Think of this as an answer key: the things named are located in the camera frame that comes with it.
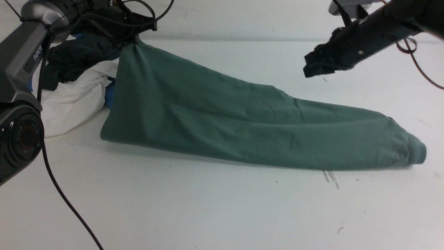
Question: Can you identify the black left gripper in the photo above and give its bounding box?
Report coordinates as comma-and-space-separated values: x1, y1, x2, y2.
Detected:
75, 0, 157, 42

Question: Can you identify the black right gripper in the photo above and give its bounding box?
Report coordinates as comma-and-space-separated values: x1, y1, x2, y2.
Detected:
303, 0, 422, 78

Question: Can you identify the green long-sleeve top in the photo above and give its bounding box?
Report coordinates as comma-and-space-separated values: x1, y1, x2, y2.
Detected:
100, 42, 427, 171

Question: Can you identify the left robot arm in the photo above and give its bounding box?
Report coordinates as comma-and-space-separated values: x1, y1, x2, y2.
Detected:
0, 0, 160, 184

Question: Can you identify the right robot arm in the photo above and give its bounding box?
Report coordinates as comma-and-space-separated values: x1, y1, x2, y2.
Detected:
303, 0, 444, 78

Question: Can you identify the dark grey shirt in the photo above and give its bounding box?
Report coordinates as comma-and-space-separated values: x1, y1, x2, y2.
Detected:
42, 33, 129, 91

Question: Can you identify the blue shirt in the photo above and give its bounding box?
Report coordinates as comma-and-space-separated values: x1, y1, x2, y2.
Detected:
27, 34, 116, 108

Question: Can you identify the white shirt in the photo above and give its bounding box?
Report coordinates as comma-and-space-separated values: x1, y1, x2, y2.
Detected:
40, 59, 119, 138

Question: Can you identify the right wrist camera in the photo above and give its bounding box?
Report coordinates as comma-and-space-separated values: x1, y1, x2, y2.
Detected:
328, 0, 379, 19

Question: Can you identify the brown right cable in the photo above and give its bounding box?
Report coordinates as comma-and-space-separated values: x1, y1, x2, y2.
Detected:
380, 0, 444, 90

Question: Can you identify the black left camera cable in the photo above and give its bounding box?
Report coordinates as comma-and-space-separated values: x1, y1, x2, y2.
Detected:
3, 0, 176, 250

